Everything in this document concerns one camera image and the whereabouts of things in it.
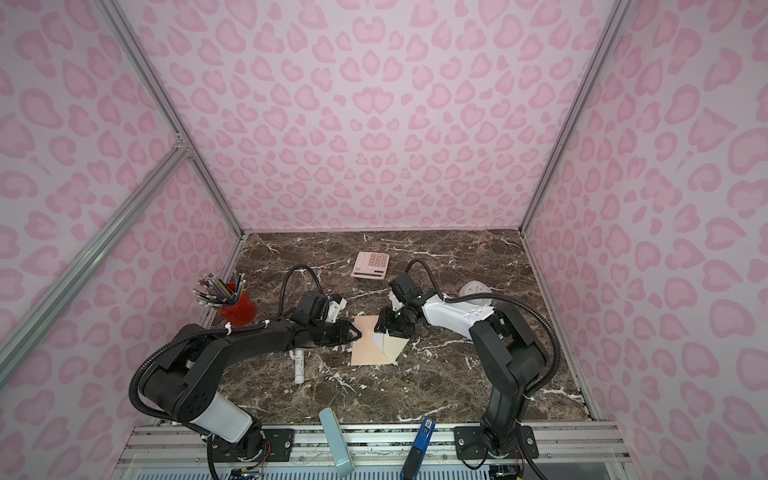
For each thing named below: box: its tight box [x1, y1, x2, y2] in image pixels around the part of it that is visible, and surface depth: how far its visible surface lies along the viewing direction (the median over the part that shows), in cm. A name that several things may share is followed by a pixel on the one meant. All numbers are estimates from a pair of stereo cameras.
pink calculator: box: [350, 251, 390, 280], surface depth 109 cm
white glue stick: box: [294, 348, 305, 384], surface depth 86 cm
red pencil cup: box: [218, 282, 257, 327], surface depth 90 cm
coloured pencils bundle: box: [192, 269, 246, 307], surface depth 86 cm
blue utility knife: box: [400, 416, 436, 480], surface depth 73 cm
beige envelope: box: [351, 315, 409, 366], surface depth 90 cm
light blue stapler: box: [319, 407, 355, 478], surface depth 74 cm
